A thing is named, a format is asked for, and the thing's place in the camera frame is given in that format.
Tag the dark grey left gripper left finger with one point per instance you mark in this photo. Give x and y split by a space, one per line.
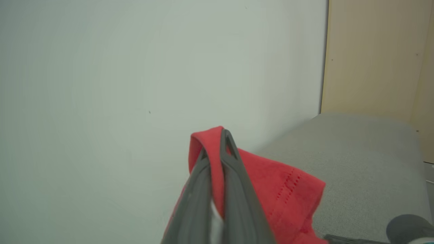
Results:
193 206

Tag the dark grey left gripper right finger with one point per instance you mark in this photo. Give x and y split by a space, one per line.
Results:
240 206

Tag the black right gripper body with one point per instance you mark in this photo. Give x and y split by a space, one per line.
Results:
408 228

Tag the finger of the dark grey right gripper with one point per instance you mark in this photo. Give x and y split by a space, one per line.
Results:
356 239

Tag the red sports jersey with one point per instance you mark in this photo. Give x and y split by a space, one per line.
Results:
281 193

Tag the beige wooden panel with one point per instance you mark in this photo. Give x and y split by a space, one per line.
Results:
373 57

